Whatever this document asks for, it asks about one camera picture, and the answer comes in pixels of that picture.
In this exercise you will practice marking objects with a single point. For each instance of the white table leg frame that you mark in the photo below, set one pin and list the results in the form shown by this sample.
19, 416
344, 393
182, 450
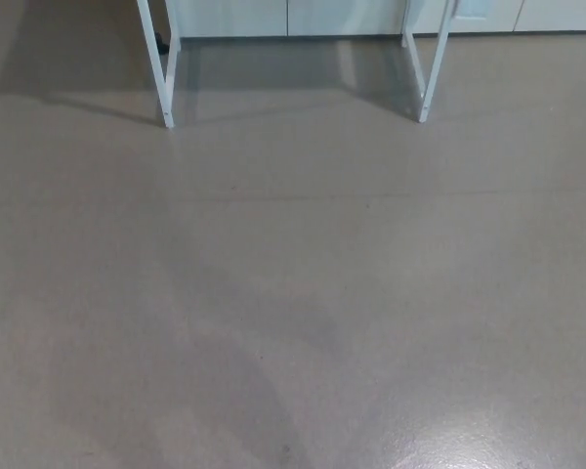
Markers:
157, 73
433, 73

